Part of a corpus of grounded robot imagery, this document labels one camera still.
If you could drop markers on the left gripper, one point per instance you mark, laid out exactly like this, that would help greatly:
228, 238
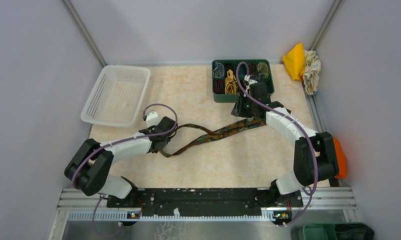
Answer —
152, 127

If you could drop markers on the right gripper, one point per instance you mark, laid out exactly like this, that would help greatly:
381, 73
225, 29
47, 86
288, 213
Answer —
238, 110

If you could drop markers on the brown green patterned tie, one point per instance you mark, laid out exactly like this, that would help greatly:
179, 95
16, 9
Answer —
215, 135

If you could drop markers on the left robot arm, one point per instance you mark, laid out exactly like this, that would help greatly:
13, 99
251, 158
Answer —
89, 169

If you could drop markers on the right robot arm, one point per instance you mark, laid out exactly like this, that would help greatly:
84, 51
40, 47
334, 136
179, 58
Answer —
315, 153

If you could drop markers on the yellow rolled tie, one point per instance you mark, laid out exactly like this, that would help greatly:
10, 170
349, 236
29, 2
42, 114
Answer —
230, 83

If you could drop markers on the green compartment tray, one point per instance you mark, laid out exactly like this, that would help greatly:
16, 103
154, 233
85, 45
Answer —
251, 69

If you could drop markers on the red dark rolled tie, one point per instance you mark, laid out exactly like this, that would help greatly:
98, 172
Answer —
219, 86

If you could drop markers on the grey rolled tie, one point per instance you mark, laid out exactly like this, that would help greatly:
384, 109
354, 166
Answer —
218, 70

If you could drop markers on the olive rolled tie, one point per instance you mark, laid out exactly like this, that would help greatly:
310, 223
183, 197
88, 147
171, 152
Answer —
263, 70

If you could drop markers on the white plastic basket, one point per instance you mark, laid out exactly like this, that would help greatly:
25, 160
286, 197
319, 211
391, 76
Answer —
116, 97

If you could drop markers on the yellow cloth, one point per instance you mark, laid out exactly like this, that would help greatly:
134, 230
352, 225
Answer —
294, 62

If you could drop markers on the cream patterned cloth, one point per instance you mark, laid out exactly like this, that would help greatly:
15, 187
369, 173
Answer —
312, 71

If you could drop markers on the orange cloth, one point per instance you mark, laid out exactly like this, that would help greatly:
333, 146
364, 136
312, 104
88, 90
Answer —
341, 160

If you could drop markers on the green bin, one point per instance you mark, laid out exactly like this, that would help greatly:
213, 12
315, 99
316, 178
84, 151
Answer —
335, 231

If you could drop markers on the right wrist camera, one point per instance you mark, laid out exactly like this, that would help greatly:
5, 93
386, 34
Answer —
249, 80

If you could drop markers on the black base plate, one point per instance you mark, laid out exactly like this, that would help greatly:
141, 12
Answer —
204, 202

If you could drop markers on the aluminium frame rail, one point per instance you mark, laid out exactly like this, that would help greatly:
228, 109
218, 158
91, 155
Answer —
82, 207

